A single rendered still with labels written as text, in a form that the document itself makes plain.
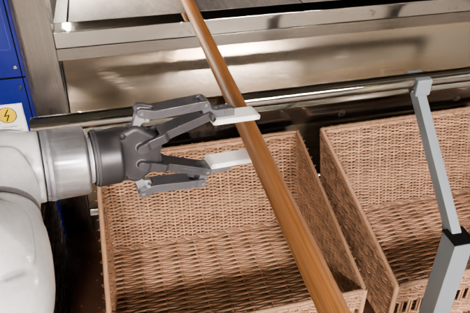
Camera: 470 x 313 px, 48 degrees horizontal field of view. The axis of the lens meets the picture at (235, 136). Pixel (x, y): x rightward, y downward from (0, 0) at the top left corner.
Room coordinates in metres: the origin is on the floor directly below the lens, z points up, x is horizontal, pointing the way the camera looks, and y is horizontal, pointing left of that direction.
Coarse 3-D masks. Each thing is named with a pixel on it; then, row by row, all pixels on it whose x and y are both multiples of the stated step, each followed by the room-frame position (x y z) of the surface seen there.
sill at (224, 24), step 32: (352, 0) 1.31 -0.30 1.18; (384, 0) 1.31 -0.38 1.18; (416, 0) 1.31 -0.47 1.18; (448, 0) 1.32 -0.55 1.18; (64, 32) 1.10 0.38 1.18; (96, 32) 1.12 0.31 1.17; (128, 32) 1.13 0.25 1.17; (160, 32) 1.15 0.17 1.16; (192, 32) 1.17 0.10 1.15; (224, 32) 1.19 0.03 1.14
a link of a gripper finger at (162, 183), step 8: (152, 176) 0.58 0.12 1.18; (160, 176) 0.58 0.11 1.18; (168, 176) 0.59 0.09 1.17; (176, 176) 0.59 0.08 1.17; (184, 176) 0.59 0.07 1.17; (192, 176) 0.60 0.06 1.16; (152, 184) 0.56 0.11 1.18; (160, 184) 0.56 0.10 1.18; (168, 184) 0.57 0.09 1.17; (176, 184) 0.57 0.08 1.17; (184, 184) 0.58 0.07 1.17; (192, 184) 0.58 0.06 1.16; (200, 184) 0.58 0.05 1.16; (144, 192) 0.55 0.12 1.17; (152, 192) 0.56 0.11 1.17
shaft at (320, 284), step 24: (192, 0) 1.22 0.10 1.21; (192, 24) 1.09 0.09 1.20; (216, 48) 0.94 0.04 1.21; (216, 72) 0.85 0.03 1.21; (240, 96) 0.75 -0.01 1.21; (264, 144) 0.61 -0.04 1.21; (264, 168) 0.55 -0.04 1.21; (288, 192) 0.51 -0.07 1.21; (288, 216) 0.46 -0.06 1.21; (288, 240) 0.43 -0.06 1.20; (312, 240) 0.42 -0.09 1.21; (312, 264) 0.39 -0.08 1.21; (312, 288) 0.36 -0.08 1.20; (336, 288) 0.36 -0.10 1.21; (336, 312) 0.32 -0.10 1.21
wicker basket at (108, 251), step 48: (192, 144) 1.13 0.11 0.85; (240, 144) 1.16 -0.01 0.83; (192, 192) 1.10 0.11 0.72; (240, 192) 1.12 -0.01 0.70; (144, 240) 1.03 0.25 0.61; (192, 240) 1.04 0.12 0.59; (240, 240) 1.05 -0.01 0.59; (336, 240) 0.89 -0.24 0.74; (144, 288) 0.88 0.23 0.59; (192, 288) 0.88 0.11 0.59; (240, 288) 0.88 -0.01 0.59; (288, 288) 0.88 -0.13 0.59
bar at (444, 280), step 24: (408, 72) 0.92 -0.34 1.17; (432, 72) 0.91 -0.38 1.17; (456, 72) 0.92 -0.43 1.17; (216, 96) 0.81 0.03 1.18; (264, 96) 0.82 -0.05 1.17; (288, 96) 0.83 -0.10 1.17; (312, 96) 0.84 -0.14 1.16; (336, 96) 0.85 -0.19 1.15; (48, 120) 0.74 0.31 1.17; (72, 120) 0.74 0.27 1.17; (96, 120) 0.75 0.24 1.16; (120, 120) 0.76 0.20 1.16; (432, 120) 0.85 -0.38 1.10; (432, 144) 0.82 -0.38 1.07; (432, 168) 0.79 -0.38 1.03; (456, 216) 0.72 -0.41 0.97; (456, 240) 0.68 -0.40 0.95; (456, 264) 0.67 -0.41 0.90; (432, 288) 0.69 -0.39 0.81; (456, 288) 0.68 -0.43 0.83; (432, 312) 0.67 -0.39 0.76
